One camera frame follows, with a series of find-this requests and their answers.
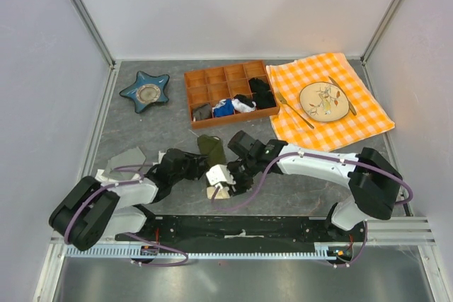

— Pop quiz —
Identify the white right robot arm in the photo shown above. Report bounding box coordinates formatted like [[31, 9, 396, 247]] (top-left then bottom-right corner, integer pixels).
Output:
[[228, 130, 403, 241]]

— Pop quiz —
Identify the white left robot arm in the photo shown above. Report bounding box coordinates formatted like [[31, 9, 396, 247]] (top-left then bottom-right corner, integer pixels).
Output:
[[48, 149, 208, 251]]

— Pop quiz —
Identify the grey rolled underwear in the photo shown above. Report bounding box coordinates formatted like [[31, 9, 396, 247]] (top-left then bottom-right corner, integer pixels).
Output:
[[192, 103, 212, 122]]

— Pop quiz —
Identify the blue white rolled underwear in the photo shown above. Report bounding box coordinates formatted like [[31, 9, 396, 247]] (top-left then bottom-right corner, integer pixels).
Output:
[[212, 98, 234, 118]]

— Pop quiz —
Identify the black white rolled underwear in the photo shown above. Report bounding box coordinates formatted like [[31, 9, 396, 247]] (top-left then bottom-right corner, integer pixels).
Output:
[[231, 94, 256, 113]]

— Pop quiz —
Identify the white underwear pile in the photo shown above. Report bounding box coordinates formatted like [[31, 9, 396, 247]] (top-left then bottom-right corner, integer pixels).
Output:
[[95, 169, 115, 183]]

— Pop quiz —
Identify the blue star shaped dish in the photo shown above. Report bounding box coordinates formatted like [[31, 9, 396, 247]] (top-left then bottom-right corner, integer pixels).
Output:
[[119, 71, 170, 114]]

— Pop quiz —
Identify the orange compartment organizer box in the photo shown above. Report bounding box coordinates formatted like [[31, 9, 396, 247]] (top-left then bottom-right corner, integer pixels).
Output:
[[184, 60, 280, 129]]

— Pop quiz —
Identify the brass fork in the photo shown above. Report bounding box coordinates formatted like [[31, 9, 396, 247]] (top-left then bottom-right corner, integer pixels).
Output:
[[275, 92, 315, 129]]

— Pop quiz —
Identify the orange checkered cloth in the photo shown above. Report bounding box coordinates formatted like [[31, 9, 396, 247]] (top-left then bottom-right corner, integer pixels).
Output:
[[266, 53, 395, 151]]

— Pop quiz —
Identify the beige decorated plate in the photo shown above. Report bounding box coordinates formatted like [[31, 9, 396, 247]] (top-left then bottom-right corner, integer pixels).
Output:
[[299, 81, 350, 122]]

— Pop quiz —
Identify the brass knife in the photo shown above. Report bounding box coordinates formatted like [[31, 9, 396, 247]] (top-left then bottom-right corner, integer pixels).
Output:
[[327, 76, 358, 116]]

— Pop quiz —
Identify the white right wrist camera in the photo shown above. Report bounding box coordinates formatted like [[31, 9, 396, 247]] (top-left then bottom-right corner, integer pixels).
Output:
[[206, 164, 236, 186]]

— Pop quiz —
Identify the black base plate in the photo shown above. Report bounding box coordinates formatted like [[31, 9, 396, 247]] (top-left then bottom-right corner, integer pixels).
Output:
[[137, 215, 365, 252]]

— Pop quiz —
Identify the light blue cable duct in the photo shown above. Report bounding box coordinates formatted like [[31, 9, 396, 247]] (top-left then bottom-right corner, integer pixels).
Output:
[[65, 244, 336, 260]]

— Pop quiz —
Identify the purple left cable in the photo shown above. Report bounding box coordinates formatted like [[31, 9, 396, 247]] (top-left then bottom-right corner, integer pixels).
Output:
[[63, 164, 189, 267]]

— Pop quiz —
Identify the aluminium front rail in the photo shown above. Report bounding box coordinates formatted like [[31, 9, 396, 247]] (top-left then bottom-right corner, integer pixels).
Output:
[[49, 215, 436, 246]]

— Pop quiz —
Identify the aluminium left frame post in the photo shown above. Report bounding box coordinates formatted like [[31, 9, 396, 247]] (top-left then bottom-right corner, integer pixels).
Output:
[[70, 0, 116, 69]]

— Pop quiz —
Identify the aluminium frame post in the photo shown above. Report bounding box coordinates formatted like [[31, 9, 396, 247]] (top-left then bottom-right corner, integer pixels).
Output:
[[70, 0, 116, 69], [360, 0, 404, 66]]

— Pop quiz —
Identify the aluminium right frame post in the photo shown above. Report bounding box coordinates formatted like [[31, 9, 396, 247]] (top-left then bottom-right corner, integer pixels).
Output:
[[360, 0, 404, 66]]

